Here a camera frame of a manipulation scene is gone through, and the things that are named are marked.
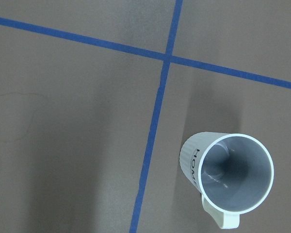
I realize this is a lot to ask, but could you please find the white ribbed mug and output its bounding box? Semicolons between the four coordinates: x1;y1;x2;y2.
179;132;274;230

